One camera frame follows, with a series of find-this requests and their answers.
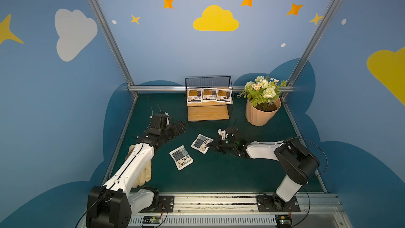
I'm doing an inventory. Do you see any grey coffee bag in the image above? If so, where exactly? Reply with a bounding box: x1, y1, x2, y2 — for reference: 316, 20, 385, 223
169, 145, 194, 171
191, 134, 214, 154

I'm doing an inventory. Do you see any orange coffee bag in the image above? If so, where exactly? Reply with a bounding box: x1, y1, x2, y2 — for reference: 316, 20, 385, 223
202, 88, 218, 102
187, 88, 203, 103
216, 89, 233, 104

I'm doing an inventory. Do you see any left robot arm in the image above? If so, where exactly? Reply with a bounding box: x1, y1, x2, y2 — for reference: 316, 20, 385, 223
83, 112, 186, 228

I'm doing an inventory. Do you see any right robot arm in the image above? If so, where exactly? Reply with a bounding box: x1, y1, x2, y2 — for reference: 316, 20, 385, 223
207, 126, 321, 209

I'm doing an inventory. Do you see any beige work glove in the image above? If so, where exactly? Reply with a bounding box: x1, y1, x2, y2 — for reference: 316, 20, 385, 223
125, 145, 152, 189

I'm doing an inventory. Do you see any flower pot with white flowers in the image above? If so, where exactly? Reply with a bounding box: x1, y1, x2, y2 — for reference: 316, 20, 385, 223
238, 76, 287, 126

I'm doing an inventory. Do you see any right green circuit board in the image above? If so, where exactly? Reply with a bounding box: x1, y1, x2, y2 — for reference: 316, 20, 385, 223
275, 215, 292, 228

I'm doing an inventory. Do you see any green circuit board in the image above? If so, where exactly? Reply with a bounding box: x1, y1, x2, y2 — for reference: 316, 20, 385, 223
275, 215, 292, 228
142, 216, 161, 226

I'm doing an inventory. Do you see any left green circuit board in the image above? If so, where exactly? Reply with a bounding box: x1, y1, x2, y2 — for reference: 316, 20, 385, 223
142, 216, 161, 226

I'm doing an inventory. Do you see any two-tier wooden wire shelf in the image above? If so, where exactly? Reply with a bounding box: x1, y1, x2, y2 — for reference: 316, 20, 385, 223
185, 76, 234, 122

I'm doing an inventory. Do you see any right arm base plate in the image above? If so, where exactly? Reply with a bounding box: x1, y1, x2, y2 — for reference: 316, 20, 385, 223
256, 194, 301, 213

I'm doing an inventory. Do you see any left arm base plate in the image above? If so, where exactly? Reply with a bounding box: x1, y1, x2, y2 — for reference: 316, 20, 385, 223
140, 195, 175, 213

